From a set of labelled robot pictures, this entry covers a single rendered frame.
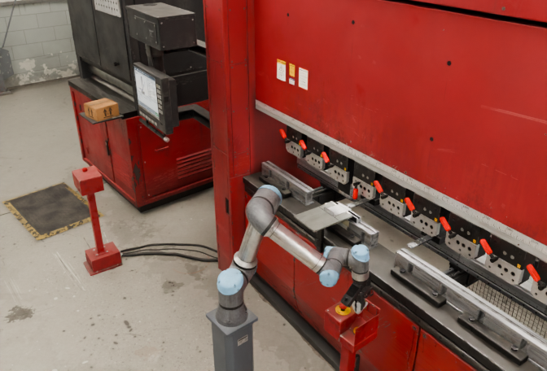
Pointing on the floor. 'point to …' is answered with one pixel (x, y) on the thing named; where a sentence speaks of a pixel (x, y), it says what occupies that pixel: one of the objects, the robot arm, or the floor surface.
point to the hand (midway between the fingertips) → (356, 312)
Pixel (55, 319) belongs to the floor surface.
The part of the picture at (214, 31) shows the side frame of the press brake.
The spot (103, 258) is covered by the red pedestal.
